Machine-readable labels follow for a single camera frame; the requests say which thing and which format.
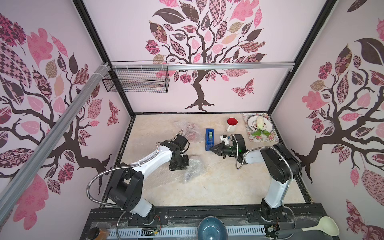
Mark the blue ceramic bowl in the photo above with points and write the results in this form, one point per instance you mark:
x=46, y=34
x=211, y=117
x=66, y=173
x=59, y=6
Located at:
x=212, y=228

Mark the aluminium frame bar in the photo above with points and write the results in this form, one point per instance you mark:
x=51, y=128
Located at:
x=220, y=66
x=27, y=172

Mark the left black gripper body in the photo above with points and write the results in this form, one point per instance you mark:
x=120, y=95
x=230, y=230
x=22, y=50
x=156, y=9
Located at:
x=180, y=163

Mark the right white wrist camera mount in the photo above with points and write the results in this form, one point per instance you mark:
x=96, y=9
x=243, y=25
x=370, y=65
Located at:
x=225, y=138

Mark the red mug black handle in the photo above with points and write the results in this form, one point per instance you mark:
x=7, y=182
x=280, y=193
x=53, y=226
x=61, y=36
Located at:
x=191, y=130

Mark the cream ladle grey handle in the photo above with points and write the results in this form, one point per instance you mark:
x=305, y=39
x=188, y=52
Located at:
x=326, y=225

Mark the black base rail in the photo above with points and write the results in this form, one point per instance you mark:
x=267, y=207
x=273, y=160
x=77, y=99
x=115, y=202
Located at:
x=293, y=216

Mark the white green toy vegetable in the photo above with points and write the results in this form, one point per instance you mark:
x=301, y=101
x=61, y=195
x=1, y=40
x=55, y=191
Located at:
x=260, y=128

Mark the white decorated plate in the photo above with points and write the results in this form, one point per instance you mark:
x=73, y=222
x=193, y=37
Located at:
x=251, y=123

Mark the white slotted cable duct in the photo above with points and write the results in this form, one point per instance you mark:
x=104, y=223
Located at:
x=187, y=232

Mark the white mug red interior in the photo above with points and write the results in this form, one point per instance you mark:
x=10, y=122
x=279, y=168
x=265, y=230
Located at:
x=232, y=124

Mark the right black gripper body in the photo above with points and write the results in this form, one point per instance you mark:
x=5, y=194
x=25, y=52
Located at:
x=223, y=150

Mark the lavender mug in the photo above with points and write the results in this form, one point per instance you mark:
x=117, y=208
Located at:
x=192, y=172

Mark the black wire basket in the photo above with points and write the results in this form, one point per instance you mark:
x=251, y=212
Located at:
x=137, y=77

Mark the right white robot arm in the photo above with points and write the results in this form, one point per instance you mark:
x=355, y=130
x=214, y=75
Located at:
x=292, y=160

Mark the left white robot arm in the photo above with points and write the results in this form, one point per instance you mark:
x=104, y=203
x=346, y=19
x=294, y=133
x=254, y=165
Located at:
x=126, y=186

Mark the left aluminium frame bar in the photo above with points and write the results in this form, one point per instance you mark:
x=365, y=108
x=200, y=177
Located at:
x=27, y=172

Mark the floral placemat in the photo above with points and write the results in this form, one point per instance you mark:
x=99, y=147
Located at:
x=273, y=138

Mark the blue tape dispenser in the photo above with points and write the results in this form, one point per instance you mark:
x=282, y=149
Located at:
x=210, y=139

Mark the rear aluminium frame bar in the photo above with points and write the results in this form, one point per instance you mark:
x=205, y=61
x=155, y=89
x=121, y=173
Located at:
x=220, y=66

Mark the brown jar black lid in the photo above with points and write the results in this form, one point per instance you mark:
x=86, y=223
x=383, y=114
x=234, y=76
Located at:
x=97, y=234

